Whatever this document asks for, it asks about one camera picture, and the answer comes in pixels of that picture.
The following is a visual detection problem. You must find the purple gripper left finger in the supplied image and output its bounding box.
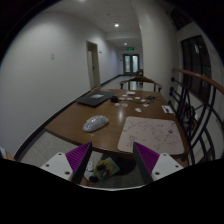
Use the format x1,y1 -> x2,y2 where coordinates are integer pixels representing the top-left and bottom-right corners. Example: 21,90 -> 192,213
40,141 -> 93,185

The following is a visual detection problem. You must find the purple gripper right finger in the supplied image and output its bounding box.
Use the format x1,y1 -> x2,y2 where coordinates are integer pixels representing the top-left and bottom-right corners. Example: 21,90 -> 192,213
132,141 -> 184,185

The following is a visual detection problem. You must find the white patterned mouse pad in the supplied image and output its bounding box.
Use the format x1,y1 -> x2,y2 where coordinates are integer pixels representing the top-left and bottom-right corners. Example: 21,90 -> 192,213
118,116 -> 184,155

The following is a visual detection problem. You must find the grey computer mouse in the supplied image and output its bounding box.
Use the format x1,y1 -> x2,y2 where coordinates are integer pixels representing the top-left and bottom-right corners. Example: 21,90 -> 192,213
83,115 -> 109,133

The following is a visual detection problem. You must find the green yellow bag on floor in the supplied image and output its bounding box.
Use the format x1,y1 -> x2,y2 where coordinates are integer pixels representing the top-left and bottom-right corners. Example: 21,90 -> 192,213
94,158 -> 120,180

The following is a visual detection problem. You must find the white card on table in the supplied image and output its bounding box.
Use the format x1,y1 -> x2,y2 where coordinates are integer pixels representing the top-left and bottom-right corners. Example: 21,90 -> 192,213
135,108 -> 142,113

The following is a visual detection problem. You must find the white paper with pen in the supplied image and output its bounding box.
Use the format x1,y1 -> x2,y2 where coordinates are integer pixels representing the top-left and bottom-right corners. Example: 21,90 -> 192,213
162,105 -> 174,114

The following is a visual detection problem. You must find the black closed laptop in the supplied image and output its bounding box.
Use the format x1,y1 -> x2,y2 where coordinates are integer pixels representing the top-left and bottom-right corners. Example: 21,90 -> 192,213
76,91 -> 115,107

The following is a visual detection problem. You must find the small black box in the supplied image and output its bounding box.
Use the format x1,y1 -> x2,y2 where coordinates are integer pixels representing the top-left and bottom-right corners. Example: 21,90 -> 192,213
111,96 -> 119,103

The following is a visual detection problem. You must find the black metal stair railing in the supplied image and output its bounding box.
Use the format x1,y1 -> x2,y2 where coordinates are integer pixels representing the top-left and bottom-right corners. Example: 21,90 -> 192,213
168,68 -> 224,165

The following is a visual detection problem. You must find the wooden armchair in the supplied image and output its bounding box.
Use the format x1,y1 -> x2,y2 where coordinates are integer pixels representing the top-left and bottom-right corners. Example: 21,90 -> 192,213
120,76 -> 162,93

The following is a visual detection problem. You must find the side doorway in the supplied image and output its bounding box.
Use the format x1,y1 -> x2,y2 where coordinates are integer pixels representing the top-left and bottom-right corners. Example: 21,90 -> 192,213
86,41 -> 100,89

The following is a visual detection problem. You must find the double glass door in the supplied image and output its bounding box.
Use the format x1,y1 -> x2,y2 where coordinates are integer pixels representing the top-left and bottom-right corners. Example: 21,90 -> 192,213
123,54 -> 140,75

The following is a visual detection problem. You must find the dark window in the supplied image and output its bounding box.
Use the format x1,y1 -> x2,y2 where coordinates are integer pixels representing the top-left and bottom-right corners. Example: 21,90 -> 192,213
181,35 -> 211,101

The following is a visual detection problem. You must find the green exit sign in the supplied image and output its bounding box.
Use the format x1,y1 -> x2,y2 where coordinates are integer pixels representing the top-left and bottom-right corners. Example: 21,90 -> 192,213
126,47 -> 135,51

